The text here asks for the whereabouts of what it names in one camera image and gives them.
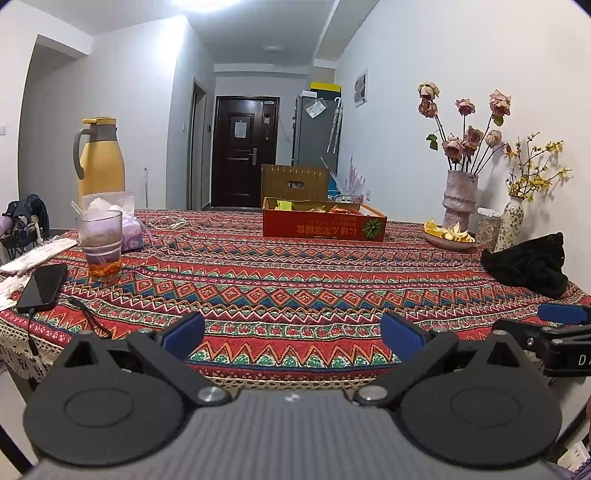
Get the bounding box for glass cup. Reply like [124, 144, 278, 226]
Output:
[75, 210, 124, 281]

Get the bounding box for clear storage jar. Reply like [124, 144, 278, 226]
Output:
[475, 208, 502, 251]

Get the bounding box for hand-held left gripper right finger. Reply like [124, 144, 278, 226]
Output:
[353, 311, 527, 409]

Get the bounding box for dark brown entrance door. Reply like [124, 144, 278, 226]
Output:
[211, 95, 280, 208]

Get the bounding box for white power strip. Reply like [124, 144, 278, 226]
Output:
[558, 442, 589, 472]

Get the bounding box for floral patterned vase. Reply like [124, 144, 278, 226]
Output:
[494, 195, 525, 252]

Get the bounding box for white folded cloth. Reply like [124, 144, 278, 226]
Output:
[0, 235, 79, 275]

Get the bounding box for black smartphone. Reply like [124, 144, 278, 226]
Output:
[16, 263, 69, 312]

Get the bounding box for wall poster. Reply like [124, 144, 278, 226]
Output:
[353, 69, 369, 108]

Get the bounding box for crumpled white tissue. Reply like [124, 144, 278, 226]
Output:
[0, 274, 33, 310]

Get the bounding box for black cloth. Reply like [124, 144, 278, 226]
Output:
[480, 232, 570, 298]

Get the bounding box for purple tissue pack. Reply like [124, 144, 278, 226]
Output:
[82, 190, 143, 252]

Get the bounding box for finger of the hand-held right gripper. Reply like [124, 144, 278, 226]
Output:
[492, 320, 557, 349]
[538, 304, 591, 324]

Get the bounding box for grey refrigerator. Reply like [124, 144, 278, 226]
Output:
[292, 95, 342, 167]

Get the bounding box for black cable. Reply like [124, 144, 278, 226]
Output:
[25, 295, 112, 357]

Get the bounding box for bowl of peels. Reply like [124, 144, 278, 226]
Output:
[424, 220, 475, 244]

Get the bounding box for white umbrella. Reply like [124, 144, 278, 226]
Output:
[327, 97, 345, 154]

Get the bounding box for patterned red tablecloth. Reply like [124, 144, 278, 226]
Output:
[0, 210, 591, 384]

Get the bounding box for dried pink roses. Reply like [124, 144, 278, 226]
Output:
[418, 82, 513, 176]

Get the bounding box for red cardboard box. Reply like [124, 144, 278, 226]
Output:
[261, 164, 387, 242]

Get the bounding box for purple wall decoration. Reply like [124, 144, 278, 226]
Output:
[344, 156, 366, 195]

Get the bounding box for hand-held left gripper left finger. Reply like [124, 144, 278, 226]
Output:
[55, 312, 232, 408]

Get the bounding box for brown round plate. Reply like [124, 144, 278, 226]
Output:
[421, 231, 477, 251]

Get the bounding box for yellow flower branches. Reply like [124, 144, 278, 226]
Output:
[505, 132, 572, 201]

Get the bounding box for white cable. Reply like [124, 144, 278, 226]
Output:
[143, 215, 190, 232]

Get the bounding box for clothing draped chair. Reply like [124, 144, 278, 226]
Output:
[0, 194, 51, 264]

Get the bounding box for grey side door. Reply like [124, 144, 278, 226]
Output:
[191, 79, 208, 210]

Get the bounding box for yellow thermos jug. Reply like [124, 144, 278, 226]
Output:
[73, 117, 126, 208]

